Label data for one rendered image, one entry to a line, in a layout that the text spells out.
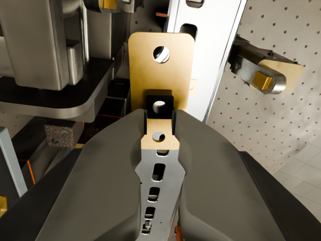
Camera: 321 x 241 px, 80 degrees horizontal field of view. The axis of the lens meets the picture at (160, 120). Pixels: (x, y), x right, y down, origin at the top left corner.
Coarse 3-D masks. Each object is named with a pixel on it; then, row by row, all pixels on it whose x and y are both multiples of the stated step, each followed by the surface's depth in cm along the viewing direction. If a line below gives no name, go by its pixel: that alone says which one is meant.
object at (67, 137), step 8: (48, 120) 36; (56, 120) 36; (64, 120) 37; (48, 128) 35; (56, 128) 35; (64, 128) 35; (72, 128) 35; (80, 128) 40; (48, 136) 36; (56, 136) 36; (64, 136) 36; (72, 136) 36; (48, 144) 37; (56, 144) 37; (64, 144) 37; (72, 144) 37
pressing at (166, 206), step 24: (216, 0) 33; (240, 0) 34; (168, 24) 35; (192, 24) 35; (216, 24) 35; (216, 48) 38; (192, 72) 40; (216, 72) 40; (192, 96) 43; (144, 168) 55; (168, 168) 55; (144, 192) 61; (168, 192) 61; (144, 216) 68; (168, 216) 68; (144, 240) 77
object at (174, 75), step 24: (144, 48) 11; (168, 48) 11; (192, 48) 11; (144, 72) 12; (168, 72) 12; (144, 96) 13; (168, 96) 12; (168, 120) 14; (144, 144) 15; (168, 144) 15
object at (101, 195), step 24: (120, 120) 10; (144, 120) 11; (96, 144) 8; (120, 144) 8; (96, 168) 7; (120, 168) 7; (72, 192) 6; (96, 192) 6; (120, 192) 6; (48, 216) 6; (72, 216) 6; (96, 216) 6; (120, 216) 6; (48, 240) 5; (72, 240) 5; (96, 240) 5; (120, 240) 6
